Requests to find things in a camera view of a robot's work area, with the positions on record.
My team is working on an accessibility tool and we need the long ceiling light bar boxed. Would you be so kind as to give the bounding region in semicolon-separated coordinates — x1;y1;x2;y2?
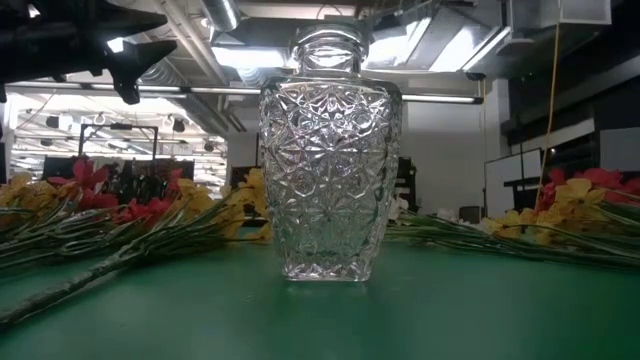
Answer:
4;81;485;105

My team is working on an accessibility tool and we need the yellow power cable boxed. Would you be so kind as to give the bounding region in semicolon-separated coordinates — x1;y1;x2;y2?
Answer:
533;0;562;211

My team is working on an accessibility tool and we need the red artificial flower bunch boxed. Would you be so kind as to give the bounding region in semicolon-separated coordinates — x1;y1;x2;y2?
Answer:
539;167;640;211
0;168;186;266
0;157;121;251

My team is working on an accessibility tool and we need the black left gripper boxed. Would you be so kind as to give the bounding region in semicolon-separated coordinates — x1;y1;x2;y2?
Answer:
0;0;178;105

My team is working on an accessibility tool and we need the green table mat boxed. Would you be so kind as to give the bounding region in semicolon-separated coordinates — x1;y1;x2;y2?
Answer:
0;227;640;360

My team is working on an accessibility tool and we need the angled silver duct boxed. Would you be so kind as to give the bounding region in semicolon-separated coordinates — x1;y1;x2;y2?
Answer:
364;14;512;75

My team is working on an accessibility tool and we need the whiteboard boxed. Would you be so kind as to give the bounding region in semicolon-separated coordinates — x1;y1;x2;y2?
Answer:
483;148;544;219

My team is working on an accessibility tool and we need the round silver air duct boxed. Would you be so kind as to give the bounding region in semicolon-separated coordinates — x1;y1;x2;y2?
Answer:
199;0;242;32

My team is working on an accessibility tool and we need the grey bin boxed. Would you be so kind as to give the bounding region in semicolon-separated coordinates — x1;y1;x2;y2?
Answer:
458;204;482;225

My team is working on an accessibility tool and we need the square cut glass vase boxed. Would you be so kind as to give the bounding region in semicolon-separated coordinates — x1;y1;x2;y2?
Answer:
258;22;404;283

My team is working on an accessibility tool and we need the black monitor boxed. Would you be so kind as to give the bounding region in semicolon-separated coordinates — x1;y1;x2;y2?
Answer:
42;154;76;181

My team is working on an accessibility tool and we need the black cabinet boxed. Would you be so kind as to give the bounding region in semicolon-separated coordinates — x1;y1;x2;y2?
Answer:
394;156;419;211

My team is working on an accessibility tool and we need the rectangular vent duct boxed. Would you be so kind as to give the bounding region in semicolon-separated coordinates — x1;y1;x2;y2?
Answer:
509;0;614;34

